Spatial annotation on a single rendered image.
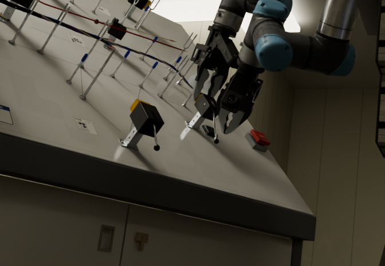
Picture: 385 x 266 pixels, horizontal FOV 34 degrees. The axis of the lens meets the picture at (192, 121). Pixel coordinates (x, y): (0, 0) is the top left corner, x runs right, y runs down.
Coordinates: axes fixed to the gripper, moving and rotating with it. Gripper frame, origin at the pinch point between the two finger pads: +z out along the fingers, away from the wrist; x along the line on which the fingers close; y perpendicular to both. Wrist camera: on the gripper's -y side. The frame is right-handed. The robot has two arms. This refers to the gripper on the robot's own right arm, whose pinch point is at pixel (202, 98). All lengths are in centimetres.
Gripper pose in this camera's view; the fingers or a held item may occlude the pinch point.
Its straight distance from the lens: 173.2
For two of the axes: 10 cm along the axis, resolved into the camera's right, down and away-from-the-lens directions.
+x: -7.5, -2.7, -6.0
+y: -5.5, -2.4, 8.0
